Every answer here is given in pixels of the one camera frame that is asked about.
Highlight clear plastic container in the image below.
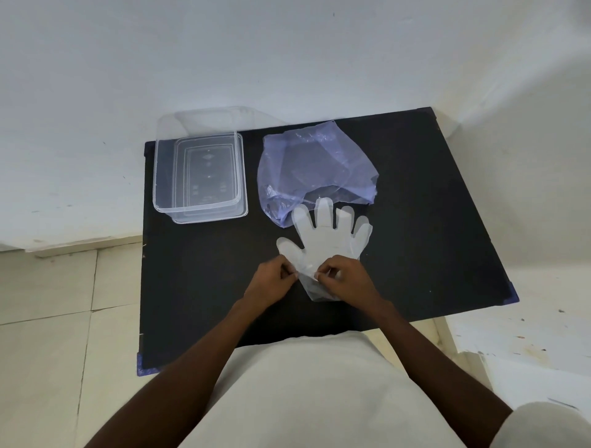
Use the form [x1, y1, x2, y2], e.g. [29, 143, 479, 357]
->
[152, 131, 249, 225]

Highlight person's right forearm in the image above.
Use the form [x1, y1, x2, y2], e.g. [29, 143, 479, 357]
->
[369, 298, 514, 448]

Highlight clear plastic container lid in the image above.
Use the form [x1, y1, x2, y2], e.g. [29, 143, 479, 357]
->
[156, 105, 280, 139]

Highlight person's left forearm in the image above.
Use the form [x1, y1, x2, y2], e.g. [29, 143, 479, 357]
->
[85, 295, 255, 448]

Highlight person's right hand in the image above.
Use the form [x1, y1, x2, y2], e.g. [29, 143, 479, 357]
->
[315, 254, 385, 311]

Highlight white trousers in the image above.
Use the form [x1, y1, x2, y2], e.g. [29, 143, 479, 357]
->
[493, 401, 589, 448]

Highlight clear plastic disposable glove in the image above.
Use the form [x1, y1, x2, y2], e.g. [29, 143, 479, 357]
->
[276, 197, 373, 303]

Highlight white shirt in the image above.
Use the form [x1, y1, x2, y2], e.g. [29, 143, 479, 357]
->
[178, 331, 468, 448]

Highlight blue translucent plastic bag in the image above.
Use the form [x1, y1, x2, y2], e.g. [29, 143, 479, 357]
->
[257, 120, 380, 229]

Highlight person's left hand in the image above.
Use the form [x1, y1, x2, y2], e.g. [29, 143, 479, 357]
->
[242, 255, 299, 306]

